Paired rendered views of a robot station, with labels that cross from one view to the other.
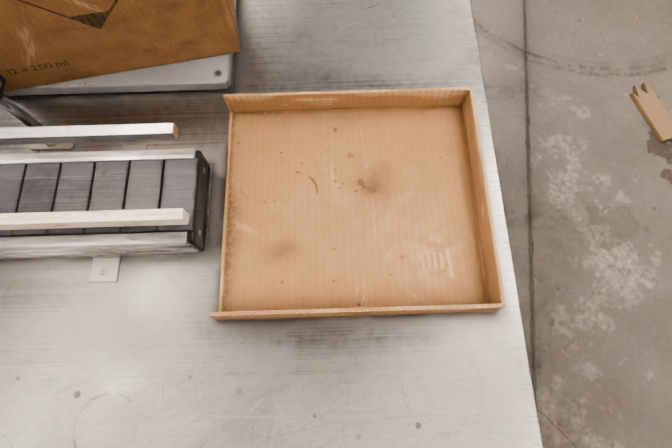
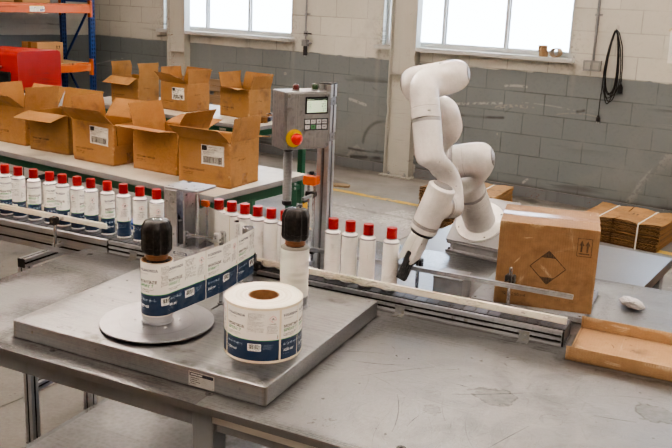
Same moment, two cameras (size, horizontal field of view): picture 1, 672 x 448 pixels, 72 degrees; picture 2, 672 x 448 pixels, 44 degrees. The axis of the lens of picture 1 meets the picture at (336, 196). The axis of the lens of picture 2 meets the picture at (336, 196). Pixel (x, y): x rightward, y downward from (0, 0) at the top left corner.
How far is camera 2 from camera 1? 2.18 m
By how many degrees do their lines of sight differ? 59
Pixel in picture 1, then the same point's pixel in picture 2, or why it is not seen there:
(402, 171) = (652, 352)
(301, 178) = (607, 344)
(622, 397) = not seen: outside the picture
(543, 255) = not seen: outside the picture
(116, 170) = not seen: hidden behind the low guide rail
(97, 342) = (516, 351)
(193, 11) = (581, 288)
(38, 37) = (524, 281)
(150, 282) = (539, 347)
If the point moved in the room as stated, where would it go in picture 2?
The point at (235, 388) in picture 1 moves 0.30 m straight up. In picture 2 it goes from (568, 370) to (580, 263)
